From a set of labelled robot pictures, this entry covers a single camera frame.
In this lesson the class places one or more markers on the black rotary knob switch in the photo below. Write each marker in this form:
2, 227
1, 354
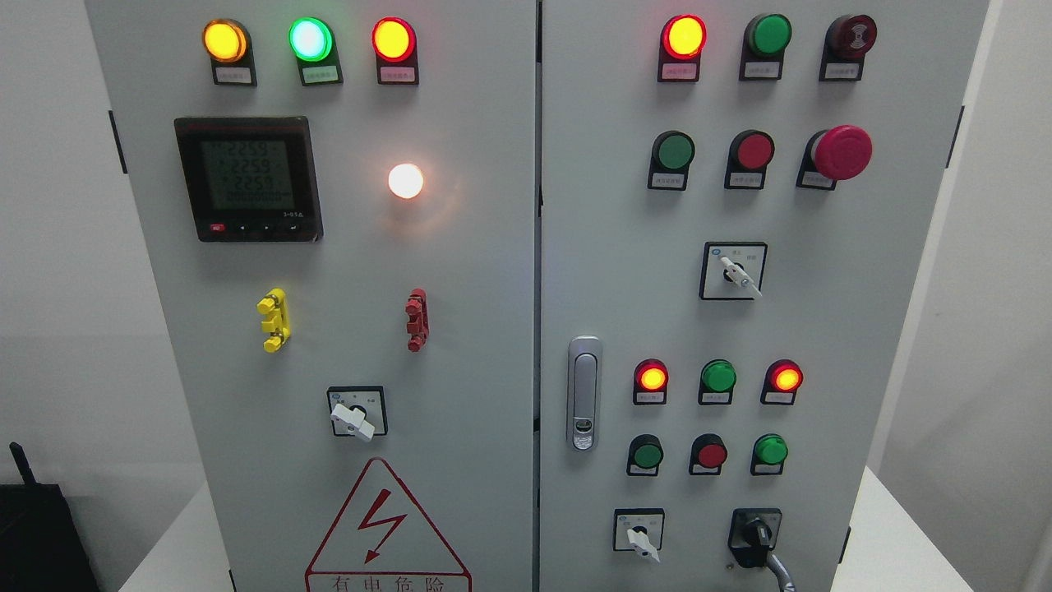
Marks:
753, 535

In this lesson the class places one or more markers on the red terminal connector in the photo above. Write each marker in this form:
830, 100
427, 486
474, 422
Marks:
417, 325

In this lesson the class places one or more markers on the red lit indicator lower left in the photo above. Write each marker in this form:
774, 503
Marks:
650, 383

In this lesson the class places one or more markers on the white lit indicator light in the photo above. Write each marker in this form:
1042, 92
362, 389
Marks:
406, 181

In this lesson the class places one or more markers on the green push button lower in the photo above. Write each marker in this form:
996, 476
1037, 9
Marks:
644, 456

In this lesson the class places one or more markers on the green push button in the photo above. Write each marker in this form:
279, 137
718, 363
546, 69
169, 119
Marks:
644, 456
672, 153

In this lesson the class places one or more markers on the green push button upper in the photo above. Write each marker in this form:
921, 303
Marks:
672, 153

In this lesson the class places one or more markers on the green indicator lower middle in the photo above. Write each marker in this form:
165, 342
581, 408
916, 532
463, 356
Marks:
716, 383

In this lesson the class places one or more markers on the grey left cabinet door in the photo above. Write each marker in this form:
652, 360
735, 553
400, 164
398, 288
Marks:
461, 410

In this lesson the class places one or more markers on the grey cabinet door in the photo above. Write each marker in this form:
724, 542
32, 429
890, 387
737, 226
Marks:
623, 263
461, 410

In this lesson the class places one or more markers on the grey right cabinet door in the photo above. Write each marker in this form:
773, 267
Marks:
623, 263

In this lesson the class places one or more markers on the red push button lower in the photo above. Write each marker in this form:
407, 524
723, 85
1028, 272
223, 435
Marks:
708, 454

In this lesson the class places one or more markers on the red push button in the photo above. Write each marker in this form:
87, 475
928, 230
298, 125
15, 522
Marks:
708, 454
749, 154

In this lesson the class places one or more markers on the yellow terminal connector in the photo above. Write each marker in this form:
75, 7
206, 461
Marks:
275, 322

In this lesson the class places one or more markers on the red push button upper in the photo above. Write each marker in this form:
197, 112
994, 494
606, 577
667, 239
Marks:
749, 154

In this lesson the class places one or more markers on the red indicator lower right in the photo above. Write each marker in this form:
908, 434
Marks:
782, 381

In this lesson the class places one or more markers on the red electric warning triangle sticker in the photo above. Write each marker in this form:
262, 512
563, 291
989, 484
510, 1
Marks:
383, 540

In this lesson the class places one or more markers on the red lit indicator light left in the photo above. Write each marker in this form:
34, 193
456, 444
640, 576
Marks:
396, 47

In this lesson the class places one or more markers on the green indicator bottom right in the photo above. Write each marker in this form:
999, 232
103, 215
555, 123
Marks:
769, 455

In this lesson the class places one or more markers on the black digital power meter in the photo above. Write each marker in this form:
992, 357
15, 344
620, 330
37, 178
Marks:
250, 179

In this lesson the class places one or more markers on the red lit indicator top right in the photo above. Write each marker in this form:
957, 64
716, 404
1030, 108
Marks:
682, 40

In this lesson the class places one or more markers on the green lit indicator light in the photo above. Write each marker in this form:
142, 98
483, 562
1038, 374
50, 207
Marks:
316, 51

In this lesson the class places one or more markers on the red emergency stop mushroom button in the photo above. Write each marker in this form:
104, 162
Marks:
833, 155

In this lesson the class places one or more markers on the green indicator top right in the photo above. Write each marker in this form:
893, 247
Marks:
763, 48

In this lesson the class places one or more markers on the yellow indicator light top left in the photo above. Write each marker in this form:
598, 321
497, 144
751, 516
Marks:
228, 45

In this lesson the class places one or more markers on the dark red buzzer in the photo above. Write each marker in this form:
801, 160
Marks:
848, 39

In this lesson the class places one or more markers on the black box with antenna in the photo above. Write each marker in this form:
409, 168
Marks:
40, 548

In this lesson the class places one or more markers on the silver cabinet door handle lock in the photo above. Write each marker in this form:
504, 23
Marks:
584, 370

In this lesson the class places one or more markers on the white selector switch left door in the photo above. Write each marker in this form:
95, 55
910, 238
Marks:
358, 411

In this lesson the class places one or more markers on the white selector switch upper right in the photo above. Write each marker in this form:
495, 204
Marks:
732, 270

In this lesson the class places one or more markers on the white selector switch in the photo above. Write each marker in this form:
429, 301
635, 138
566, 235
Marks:
639, 530
732, 270

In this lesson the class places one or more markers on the white selector switch bottom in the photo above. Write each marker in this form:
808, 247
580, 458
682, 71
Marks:
639, 530

